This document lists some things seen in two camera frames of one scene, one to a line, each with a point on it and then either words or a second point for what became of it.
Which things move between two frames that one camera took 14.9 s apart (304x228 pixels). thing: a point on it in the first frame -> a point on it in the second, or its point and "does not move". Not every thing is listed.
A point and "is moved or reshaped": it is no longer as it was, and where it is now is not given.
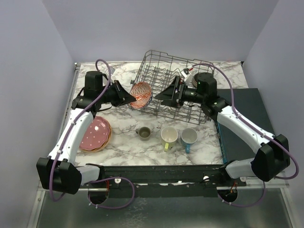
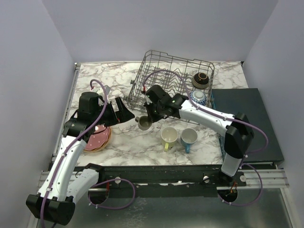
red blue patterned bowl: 141,91 is moved or reshaped
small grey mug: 144,133 -> 144,122
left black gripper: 124,95 -> 123,114
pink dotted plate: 96,135 does not move
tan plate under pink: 103,146 does not move
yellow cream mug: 168,137 does not move
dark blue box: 247,104 does not move
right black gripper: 169,94 -> 153,118
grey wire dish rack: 165,74 does not move
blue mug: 188,137 does not move
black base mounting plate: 163,181 does not move
